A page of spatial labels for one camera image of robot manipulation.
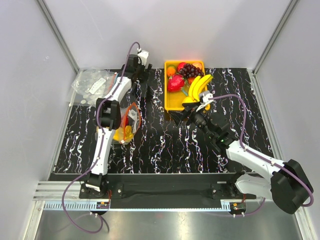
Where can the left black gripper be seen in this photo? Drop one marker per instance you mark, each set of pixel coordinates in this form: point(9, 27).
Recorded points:
point(143, 75)

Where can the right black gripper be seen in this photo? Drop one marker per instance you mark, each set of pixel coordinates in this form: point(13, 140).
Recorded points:
point(178, 116)

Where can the clear zip bag orange zipper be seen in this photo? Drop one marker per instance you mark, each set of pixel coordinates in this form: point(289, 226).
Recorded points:
point(134, 117)

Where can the red apple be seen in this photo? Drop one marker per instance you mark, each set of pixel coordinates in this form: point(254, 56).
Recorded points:
point(125, 120)

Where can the yellow mango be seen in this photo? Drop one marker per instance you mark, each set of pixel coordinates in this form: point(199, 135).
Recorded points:
point(127, 133)

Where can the yellow banana bunch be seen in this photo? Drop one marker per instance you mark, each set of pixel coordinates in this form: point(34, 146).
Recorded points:
point(119, 136)
point(197, 86)

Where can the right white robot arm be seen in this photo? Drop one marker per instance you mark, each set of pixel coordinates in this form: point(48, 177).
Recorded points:
point(283, 182)

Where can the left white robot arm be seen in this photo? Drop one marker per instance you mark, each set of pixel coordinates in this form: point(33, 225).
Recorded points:
point(109, 119)

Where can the stack of clear zip bags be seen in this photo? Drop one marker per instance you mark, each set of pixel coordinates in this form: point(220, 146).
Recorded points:
point(91, 84)

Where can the yellow plastic fruit tray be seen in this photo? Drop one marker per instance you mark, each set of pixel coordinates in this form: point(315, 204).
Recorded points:
point(173, 100)

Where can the yellow pear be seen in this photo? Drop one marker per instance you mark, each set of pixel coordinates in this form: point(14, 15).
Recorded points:
point(188, 101)

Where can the pink dragon fruit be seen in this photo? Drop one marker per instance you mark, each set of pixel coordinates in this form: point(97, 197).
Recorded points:
point(175, 83)

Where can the orange fruit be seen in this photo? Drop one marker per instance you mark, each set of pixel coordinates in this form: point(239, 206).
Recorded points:
point(171, 70)

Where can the yellow banana bunch in tray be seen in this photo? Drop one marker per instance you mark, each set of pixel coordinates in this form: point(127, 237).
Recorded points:
point(197, 86)

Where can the red peach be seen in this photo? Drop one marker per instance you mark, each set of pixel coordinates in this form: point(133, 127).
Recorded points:
point(180, 66)

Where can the dark purple grape bunch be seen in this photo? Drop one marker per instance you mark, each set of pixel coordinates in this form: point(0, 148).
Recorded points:
point(191, 71)

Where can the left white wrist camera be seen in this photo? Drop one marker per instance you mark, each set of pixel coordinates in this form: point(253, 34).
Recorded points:
point(142, 57)

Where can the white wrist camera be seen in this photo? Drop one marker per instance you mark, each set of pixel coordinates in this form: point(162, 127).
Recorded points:
point(206, 97)
point(142, 57)

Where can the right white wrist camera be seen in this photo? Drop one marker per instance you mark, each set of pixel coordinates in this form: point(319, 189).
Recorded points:
point(206, 97)

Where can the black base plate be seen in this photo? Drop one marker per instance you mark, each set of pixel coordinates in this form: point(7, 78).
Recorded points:
point(182, 181)

